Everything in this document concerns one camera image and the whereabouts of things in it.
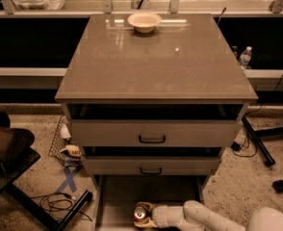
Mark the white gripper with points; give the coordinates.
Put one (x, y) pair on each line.
(161, 216)

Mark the red coke can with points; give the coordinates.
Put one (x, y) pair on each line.
(139, 214)

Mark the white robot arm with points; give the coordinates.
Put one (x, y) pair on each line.
(194, 216)

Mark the open bottom drawer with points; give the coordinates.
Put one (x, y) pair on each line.
(118, 195)

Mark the middle grey drawer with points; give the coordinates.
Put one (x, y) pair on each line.
(132, 165)

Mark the grey drawer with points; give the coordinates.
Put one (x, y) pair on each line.
(154, 133)
(132, 165)

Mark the top grey drawer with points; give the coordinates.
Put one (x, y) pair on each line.
(154, 133)

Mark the grey drawer cabinet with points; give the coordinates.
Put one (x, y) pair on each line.
(183, 70)

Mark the snack bag on floor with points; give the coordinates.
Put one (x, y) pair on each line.
(72, 155)

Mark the black stand leg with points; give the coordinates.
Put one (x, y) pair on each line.
(269, 161)

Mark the black caster foot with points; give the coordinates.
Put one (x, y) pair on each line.
(278, 186)

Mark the clear water bottle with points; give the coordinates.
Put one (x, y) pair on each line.
(245, 57)

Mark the white paper bowl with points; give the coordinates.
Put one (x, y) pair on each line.
(144, 22)

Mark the wire mesh basket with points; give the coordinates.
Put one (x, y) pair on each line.
(58, 143)

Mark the black table leg frame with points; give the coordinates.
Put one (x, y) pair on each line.
(43, 206)

